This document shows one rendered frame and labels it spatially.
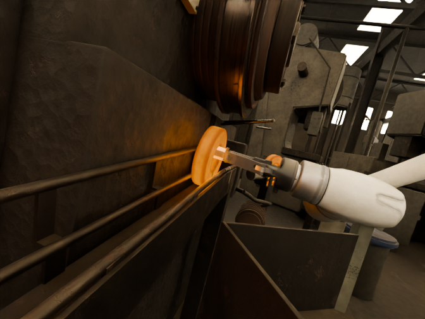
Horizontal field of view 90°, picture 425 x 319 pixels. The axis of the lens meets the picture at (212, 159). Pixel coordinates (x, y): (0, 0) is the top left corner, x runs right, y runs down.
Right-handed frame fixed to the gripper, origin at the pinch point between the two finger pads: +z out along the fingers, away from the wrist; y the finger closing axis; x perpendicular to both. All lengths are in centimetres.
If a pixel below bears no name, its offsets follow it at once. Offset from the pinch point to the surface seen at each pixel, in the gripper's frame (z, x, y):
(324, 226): -54, -28, 77
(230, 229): -12.0, -3.7, -32.2
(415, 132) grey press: -197, 86, 318
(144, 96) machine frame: 7.4, 6.8, -22.3
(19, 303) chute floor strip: 3.4, -15.1, -38.5
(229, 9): 4.2, 30.7, -5.2
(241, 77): -1.5, 18.8, 0.0
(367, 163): -176, 28, 376
